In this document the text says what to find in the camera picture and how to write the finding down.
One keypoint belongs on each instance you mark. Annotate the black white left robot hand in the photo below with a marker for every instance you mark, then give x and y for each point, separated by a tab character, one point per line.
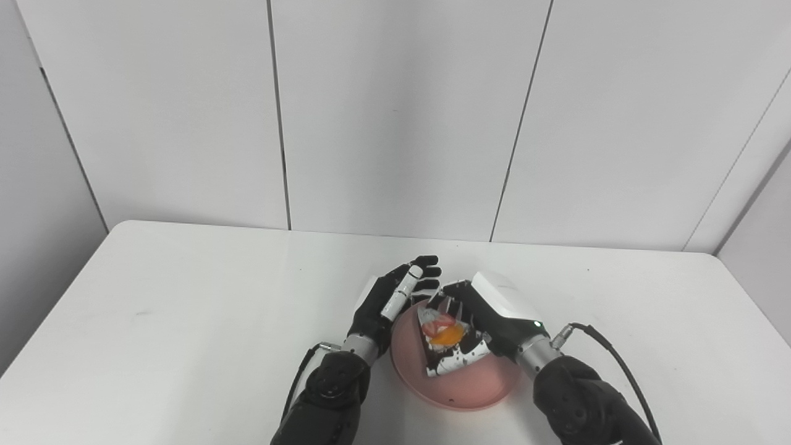
377	309

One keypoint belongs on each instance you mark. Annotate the chocolate cake slice with fruit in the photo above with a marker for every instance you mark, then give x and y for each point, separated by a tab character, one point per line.
446	337

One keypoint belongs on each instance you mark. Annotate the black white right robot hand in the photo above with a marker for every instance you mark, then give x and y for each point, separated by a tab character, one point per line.
500	309

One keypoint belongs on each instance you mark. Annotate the pink round plate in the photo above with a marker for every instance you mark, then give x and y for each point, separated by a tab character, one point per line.
469	389

